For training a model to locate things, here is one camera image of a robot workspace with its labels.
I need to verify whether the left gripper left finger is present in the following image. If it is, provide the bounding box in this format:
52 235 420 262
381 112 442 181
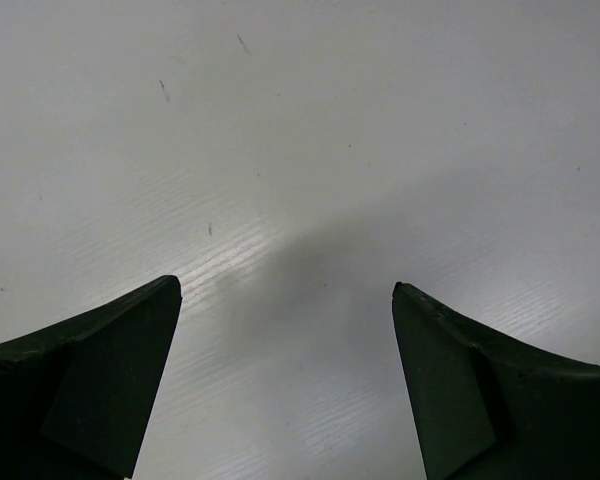
0 275 182 479

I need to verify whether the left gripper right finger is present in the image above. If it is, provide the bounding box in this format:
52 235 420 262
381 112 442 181
392 283 600 479

